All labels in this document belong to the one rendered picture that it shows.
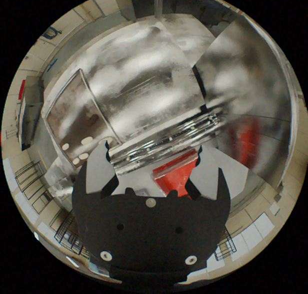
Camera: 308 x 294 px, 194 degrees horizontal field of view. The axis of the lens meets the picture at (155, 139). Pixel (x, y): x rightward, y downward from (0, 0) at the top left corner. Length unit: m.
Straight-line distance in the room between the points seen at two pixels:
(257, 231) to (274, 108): 4.72
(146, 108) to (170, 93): 0.14
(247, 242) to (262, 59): 4.70
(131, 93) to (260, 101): 0.49
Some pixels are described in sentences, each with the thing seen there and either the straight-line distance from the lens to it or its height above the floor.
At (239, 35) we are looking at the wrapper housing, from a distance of 0.33.
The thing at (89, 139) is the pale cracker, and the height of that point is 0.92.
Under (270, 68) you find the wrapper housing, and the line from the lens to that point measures 0.30.
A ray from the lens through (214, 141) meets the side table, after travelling 0.67.
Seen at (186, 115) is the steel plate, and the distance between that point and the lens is 0.55.
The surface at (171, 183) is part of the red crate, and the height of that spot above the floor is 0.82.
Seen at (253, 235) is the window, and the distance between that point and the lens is 4.81.
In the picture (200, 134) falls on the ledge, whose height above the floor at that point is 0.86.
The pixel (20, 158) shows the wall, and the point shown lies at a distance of 7.88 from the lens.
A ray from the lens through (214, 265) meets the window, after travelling 4.59.
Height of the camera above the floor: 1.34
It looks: 76 degrees down
